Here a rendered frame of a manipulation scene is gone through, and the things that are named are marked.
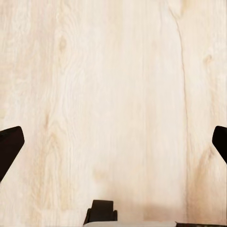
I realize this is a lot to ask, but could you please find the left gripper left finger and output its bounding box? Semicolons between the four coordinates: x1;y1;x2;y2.
0;126;25;183

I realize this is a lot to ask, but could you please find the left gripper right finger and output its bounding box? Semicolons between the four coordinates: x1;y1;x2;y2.
212;126;227;164

